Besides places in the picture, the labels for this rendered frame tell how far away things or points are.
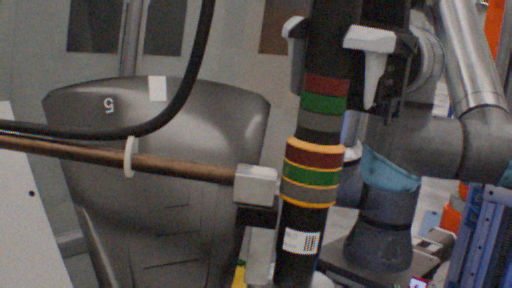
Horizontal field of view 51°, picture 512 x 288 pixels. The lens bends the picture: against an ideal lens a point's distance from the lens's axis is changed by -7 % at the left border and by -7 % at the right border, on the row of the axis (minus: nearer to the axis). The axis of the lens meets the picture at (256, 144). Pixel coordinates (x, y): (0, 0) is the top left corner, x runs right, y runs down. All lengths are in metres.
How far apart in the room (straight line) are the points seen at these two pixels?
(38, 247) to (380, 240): 0.71
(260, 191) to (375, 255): 0.76
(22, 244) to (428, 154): 0.47
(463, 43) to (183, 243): 0.51
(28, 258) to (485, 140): 0.54
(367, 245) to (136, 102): 0.72
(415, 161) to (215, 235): 0.28
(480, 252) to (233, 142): 0.75
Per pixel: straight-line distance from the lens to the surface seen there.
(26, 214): 0.68
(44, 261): 0.67
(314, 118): 0.40
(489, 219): 1.17
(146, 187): 0.50
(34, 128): 0.45
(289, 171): 0.41
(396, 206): 1.14
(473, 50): 0.82
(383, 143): 0.66
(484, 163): 0.69
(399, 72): 0.50
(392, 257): 1.17
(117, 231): 0.49
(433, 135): 0.67
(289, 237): 0.42
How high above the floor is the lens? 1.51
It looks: 13 degrees down
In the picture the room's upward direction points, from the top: 8 degrees clockwise
